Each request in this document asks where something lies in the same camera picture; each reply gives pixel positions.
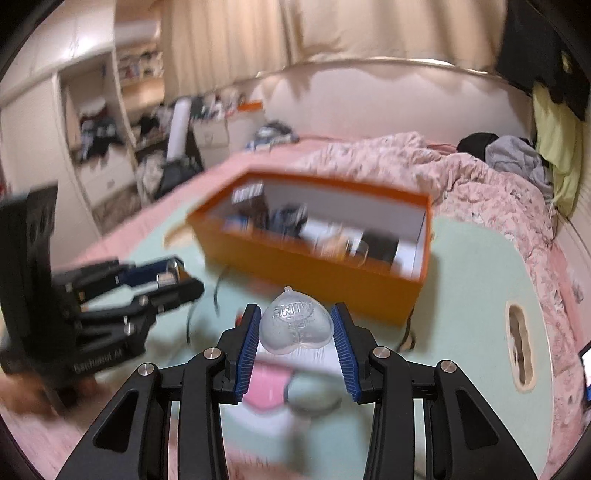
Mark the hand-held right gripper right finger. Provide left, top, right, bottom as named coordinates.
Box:
left=330, top=302, right=532, bottom=480

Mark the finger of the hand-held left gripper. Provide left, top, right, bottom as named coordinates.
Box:
left=83, top=277, right=206, bottom=342
left=55, top=256, right=186, bottom=301

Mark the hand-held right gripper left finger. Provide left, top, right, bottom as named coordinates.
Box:
left=55, top=302, right=264, bottom=480

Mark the clear heart-shaped case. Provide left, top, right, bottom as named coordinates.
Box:
left=259, top=285, right=334, bottom=356

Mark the orange cardboard box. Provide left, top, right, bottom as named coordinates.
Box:
left=187, top=171, right=435, bottom=328

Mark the pink flat packet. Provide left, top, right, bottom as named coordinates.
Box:
left=240, top=362, right=296, bottom=409

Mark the pile of clothes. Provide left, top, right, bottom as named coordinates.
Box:
left=136, top=152, right=204, bottom=204

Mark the white roll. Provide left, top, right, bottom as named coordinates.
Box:
left=167, top=99, right=192, bottom=162

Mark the white drawer cabinet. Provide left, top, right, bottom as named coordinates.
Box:
left=191, top=117, right=232, bottom=148

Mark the white shelf unit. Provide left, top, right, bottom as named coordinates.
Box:
left=55, top=46, right=167, bottom=222

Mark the dark blue garment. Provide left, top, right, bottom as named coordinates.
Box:
left=245, top=122, right=296, bottom=151

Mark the light green lap table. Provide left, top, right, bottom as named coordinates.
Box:
left=295, top=131, right=591, bottom=416

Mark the smartphone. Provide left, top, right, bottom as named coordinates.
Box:
left=579, top=344, right=591, bottom=402

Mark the black clothing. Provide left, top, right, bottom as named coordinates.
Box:
left=457, top=132, right=499, bottom=162

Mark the white bed headboard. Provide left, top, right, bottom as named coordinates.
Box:
left=252, top=58, right=536, bottom=148

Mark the grey clothing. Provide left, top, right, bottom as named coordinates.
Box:
left=485, top=135, right=555, bottom=199

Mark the light green cloth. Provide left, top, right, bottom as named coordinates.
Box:
left=531, top=85, right=585, bottom=215

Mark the cream curtain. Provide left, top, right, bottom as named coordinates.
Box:
left=159, top=0, right=509, bottom=88

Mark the black hanging garment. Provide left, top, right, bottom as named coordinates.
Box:
left=496, top=0, right=585, bottom=121

